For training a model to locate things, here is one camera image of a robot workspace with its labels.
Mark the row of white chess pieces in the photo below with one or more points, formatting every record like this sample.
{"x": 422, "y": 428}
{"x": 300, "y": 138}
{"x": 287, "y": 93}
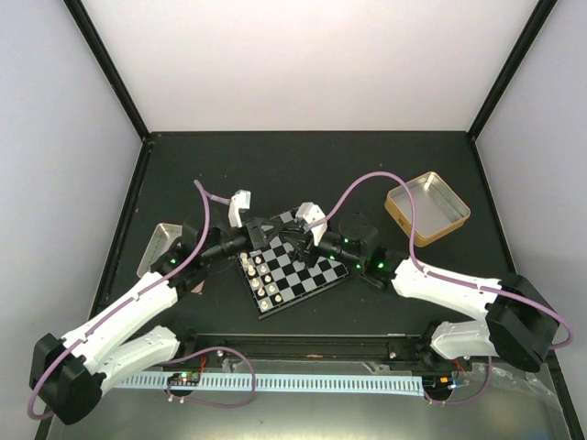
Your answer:
{"x": 260, "y": 281}

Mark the light blue cable duct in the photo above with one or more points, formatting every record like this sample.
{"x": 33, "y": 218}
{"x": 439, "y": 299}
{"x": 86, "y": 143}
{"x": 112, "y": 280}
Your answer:
{"x": 356, "y": 384}

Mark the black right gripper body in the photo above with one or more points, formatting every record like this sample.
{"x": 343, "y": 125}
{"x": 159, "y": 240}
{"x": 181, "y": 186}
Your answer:
{"x": 354, "y": 260}

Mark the black mounting rail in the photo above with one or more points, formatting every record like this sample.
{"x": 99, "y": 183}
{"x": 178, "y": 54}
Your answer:
{"x": 400, "y": 352}

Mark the black frame post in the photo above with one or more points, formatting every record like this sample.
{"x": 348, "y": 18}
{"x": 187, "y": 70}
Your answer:
{"x": 85, "y": 24}
{"x": 516, "y": 56}

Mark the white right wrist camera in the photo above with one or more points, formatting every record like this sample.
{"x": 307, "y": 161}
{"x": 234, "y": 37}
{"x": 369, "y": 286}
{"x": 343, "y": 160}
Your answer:
{"x": 312, "y": 220}

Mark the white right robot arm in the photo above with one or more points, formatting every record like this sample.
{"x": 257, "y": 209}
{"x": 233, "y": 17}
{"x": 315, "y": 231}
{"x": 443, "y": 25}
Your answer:
{"x": 508, "y": 318}

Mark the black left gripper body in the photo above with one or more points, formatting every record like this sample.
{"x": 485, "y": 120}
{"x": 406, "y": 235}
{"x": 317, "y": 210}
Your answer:
{"x": 221, "y": 250}

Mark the gold metal tin tray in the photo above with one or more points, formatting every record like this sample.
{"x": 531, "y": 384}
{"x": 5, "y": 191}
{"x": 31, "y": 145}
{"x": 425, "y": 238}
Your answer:
{"x": 439, "y": 210}

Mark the black frame post right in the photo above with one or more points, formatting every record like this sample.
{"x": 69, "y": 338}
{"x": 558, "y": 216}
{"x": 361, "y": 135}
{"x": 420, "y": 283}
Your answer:
{"x": 516, "y": 56}

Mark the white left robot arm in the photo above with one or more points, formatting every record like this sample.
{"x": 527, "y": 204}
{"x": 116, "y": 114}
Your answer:
{"x": 72, "y": 373}

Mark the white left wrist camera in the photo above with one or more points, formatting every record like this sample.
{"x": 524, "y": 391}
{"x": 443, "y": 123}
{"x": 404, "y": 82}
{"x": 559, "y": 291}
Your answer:
{"x": 239, "y": 203}

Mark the black frame post left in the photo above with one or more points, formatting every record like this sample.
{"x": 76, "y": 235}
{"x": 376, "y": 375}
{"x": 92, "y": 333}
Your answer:
{"x": 85, "y": 24}

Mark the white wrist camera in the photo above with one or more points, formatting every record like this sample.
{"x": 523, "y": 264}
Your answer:
{"x": 239, "y": 203}
{"x": 312, "y": 220}

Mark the black white chess board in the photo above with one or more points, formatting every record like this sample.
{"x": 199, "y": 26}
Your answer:
{"x": 295, "y": 280}

